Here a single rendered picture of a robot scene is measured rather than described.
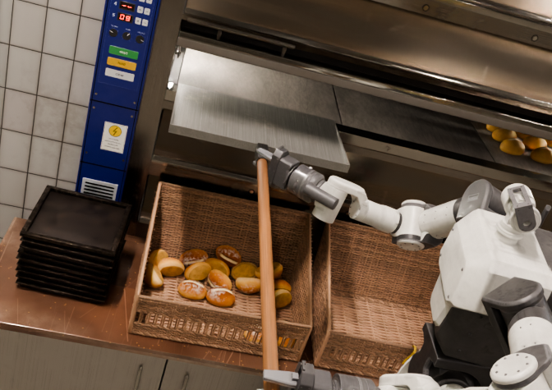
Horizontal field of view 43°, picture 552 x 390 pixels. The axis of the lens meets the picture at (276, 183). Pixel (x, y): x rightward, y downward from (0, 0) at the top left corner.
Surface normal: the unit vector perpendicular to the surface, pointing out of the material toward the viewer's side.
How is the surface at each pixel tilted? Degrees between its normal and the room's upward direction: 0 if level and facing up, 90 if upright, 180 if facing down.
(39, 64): 90
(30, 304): 0
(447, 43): 70
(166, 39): 90
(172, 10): 90
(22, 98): 90
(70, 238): 0
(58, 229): 0
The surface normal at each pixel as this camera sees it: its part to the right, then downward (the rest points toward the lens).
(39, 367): 0.03, 0.51
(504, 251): 0.26, -0.84
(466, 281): -0.72, 0.07
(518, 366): -0.44, -0.89
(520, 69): 0.12, 0.19
